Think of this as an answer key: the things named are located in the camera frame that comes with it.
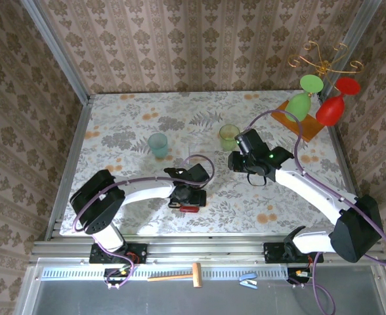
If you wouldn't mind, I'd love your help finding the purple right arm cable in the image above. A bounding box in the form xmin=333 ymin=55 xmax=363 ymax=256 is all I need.
xmin=245 ymin=110 xmax=386 ymax=315

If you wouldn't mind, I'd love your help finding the blue stapler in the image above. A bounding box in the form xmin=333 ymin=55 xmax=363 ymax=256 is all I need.
xmin=238 ymin=272 xmax=259 ymax=289

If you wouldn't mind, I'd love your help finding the perforated metal cable duct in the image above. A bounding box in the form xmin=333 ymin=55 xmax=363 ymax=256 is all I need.
xmin=40 ymin=264 xmax=312 ymax=282

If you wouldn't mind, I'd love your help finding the green plastic wine glass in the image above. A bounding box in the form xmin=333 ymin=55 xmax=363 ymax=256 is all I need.
xmin=284 ymin=74 xmax=324 ymax=123

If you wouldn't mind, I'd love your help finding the orange wooden rack base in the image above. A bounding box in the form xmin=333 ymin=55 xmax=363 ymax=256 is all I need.
xmin=270 ymin=100 xmax=325 ymax=142

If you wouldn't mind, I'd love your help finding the aluminium frame profile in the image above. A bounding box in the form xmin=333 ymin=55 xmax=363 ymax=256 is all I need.
xmin=28 ymin=233 xmax=386 ymax=265
xmin=19 ymin=0 xmax=92 ymax=105
xmin=319 ymin=0 xmax=383 ymax=101
xmin=43 ymin=96 xmax=94 ymax=242
xmin=326 ymin=124 xmax=386 ymax=262

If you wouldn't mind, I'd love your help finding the black wired controller box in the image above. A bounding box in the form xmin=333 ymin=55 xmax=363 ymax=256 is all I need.
xmin=286 ymin=267 xmax=312 ymax=285
xmin=103 ymin=267 xmax=135 ymax=285

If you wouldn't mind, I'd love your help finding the wooden mallet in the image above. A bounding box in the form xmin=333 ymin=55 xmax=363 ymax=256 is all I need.
xmin=146 ymin=262 xmax=203 ymax=289

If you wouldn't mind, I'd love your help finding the green frosted cup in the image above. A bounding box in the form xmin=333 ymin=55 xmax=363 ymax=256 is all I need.
xmin=219 ymin=123 xmax=241 ymax=152

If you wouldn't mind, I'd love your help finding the grey metal panel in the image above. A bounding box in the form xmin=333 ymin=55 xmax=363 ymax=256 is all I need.
xmin=14 ymin=262 xmax=386 ymax=315

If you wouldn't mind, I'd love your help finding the red plastic wine glass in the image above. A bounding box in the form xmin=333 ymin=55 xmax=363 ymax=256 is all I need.
xmin=315 ymin=77 xmax=361 ymax=127

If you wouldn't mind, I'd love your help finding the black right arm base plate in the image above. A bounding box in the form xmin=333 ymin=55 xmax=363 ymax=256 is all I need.
xmin=263 ymin=241 xmax=324 ymax=264

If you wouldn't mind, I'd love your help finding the teal frosted cup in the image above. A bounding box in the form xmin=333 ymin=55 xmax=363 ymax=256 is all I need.
xmin=147 ymin=133 xmax=169 ymax=159

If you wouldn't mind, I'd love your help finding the gold wire glass rack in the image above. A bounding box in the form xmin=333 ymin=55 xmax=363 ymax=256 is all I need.
xmin=287 ymin=41 xmax=364 ymax=99

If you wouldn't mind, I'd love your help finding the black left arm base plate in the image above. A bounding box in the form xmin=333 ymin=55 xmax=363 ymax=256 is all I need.
xmin=89 ymin=243 xmax=148 ymax=264

